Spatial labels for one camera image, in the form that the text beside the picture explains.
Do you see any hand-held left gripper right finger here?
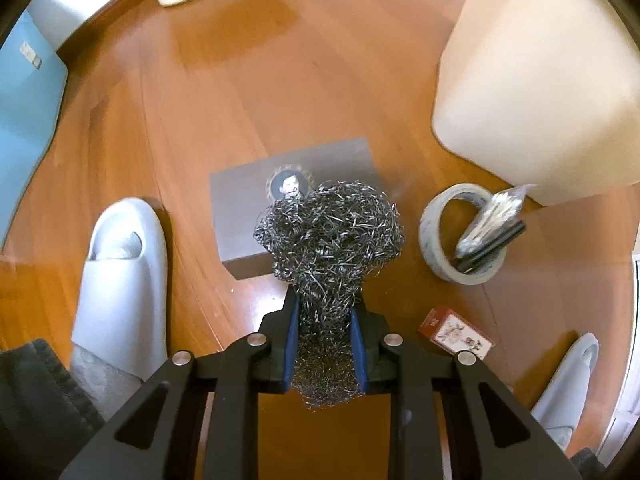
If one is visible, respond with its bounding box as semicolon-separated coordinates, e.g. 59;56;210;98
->
350;305;583;480

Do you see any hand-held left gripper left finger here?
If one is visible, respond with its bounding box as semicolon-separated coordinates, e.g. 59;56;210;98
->
59;287;301;480

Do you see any steel wool scrubber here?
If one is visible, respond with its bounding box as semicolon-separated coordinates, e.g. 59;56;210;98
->
254;182;406;411

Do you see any beige plastic waste bin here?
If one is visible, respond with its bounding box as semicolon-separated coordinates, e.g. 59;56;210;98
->
431;0;640;208

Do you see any small red white box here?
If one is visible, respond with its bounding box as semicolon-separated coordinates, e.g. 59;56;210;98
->
418;306;496;360

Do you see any white tape roll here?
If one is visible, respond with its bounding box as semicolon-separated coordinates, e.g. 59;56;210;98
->
419;183;516;286

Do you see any brown cardboard box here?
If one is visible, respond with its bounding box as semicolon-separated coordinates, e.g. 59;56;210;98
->
209;137;388;281

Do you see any black bar-shaped item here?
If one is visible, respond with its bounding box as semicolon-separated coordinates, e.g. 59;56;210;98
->
455;220;527;274

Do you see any person's left slipper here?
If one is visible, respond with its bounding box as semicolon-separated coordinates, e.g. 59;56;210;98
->
72;197;168;381

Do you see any person's slipper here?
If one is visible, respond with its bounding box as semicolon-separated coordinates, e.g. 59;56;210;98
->
530;332;601;456
72;197;168;381

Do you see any clear bag of cotton swabs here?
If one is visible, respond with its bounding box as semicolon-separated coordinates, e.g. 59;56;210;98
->
455;185;538;261

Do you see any person's right slipper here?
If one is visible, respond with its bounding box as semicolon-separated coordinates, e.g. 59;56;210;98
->
530;332;601;456

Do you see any person's left leg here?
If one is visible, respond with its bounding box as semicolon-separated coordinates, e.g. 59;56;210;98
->
0;338;147;480

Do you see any teal storage box white lid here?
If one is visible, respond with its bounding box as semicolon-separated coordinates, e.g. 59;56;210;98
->
0;10;69;251

